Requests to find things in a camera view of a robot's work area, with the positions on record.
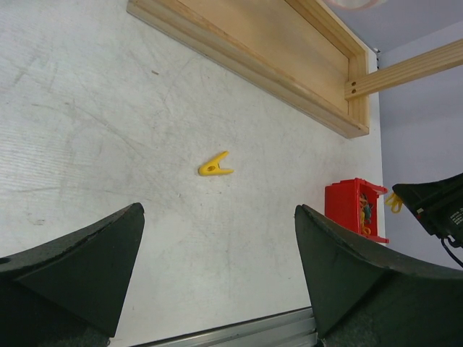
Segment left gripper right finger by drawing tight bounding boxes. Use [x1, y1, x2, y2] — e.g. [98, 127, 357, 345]
[294, 205, 462, 346]

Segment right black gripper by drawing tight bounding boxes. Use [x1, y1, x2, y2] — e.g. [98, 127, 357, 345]
[392, 174, 462, 248]

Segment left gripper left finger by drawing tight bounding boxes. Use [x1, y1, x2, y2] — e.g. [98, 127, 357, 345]
[1, 202, 145, 346]

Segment red plastic clip bin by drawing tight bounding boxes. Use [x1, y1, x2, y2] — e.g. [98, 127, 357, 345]
[324, 178, 389, 244]

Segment wooden clothes rack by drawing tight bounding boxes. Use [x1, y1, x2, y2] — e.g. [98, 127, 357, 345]
[127, 1, 462, 138]

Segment yellow clothes peg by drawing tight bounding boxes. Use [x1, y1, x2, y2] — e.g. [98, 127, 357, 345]
[197, 151, 234, 176]
[384, 192, 403, 214]

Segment aluminium mounting rail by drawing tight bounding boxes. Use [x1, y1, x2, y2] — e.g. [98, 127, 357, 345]
[145, 307, 318, 346]

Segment colourful clothes pegs in bin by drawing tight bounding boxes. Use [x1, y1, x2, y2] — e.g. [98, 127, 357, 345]
[359, 193, 373, 236]

